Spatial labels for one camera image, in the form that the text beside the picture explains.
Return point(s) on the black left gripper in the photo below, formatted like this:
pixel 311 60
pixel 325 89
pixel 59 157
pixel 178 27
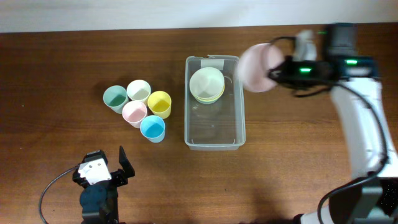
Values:
pixel 125 163

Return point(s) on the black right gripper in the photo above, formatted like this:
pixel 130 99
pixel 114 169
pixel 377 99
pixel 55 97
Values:
pixel 280 76

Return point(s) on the pink plastic bowl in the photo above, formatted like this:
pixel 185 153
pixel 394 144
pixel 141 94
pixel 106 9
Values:
pixel 254 64

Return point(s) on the yellow plastic bowl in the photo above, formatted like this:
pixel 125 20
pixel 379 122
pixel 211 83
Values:
pixel 215 98

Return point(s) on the green plastic bowl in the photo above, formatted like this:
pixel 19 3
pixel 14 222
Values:
pixel 206 102

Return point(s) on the cream plastic bowl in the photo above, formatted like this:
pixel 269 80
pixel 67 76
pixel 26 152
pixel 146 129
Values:
pixel 207 83

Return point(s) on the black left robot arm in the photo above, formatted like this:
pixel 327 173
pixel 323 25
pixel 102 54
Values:
pixel 99 198

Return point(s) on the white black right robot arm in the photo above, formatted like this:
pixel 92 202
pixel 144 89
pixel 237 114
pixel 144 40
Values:
pixel 354 84

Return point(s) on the clear plastic container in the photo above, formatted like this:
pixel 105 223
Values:
pixel 219 126

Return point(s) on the blue plastic cup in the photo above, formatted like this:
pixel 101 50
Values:
pixel 153 128

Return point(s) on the pink plastic cup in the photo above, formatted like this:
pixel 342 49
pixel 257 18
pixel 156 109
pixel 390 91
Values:
pixel 134 112

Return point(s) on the green plastic cup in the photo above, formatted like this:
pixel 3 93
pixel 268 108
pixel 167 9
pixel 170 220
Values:
pixel 115 97

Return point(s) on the yellow plastic cup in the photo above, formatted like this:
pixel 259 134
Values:
pixel 160 103

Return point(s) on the cream plastic cup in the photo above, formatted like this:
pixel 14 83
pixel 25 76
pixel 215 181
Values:
pixel 139 90

